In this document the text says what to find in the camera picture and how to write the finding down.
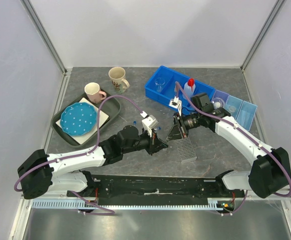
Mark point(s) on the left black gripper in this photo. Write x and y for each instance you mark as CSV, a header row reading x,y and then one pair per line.
x,y
155,144

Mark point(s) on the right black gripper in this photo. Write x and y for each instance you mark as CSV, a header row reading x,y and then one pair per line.
x,y
177,132

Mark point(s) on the clear well plate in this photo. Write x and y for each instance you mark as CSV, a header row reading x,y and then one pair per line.
x,y
185,150

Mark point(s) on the white red wash bottle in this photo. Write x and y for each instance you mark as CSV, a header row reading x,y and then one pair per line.
x,y
189,88

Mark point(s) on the tan bristle tube brush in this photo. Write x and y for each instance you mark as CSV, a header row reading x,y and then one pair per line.
x,y
176,91

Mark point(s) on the glass flask white stopper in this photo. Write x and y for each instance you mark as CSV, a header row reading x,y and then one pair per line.
x,y
218,103

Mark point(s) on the clear glass beaker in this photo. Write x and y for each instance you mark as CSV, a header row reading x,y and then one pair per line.
x,y
159,84

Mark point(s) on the small glass bottle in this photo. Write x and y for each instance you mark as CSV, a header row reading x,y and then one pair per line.
x,y
232,109

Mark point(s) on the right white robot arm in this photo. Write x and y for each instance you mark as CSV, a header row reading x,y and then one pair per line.
x,y
270,168

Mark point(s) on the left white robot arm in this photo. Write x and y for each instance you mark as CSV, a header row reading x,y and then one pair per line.
x,y
41,172

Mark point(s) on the purple small bin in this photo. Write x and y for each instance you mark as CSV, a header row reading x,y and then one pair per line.
x,y
222,95

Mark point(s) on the dark green tray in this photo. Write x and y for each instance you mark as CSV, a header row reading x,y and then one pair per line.
x,y
109,111

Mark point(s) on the light blue middle bin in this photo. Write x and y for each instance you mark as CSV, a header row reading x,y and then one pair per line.
x,y
233,105

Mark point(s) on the light blue bin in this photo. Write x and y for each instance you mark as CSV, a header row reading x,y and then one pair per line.
x,y
246,115
233,105

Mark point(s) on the light blue outer bin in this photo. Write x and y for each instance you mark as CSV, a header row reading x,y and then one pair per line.
x,y
246,115

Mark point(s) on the beige floral mug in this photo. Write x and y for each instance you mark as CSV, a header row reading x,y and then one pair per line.
x,y
117,76

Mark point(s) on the blue polka dot plate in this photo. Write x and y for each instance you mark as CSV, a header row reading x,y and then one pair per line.
x,y
78,119

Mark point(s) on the pink cream mug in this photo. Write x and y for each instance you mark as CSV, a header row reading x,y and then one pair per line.
x,y
94,92

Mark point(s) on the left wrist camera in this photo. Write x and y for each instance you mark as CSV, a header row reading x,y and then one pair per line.
x,y
149,122

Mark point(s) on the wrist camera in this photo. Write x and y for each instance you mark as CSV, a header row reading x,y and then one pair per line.
x,y
149,122
176,103

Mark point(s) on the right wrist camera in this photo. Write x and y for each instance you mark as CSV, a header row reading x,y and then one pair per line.
x,y
176,103

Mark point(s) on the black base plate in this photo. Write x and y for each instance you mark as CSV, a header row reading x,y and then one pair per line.
x,y
110,186

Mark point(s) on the slotted cable duct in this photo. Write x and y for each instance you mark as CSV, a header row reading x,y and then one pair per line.
x,y
76,204

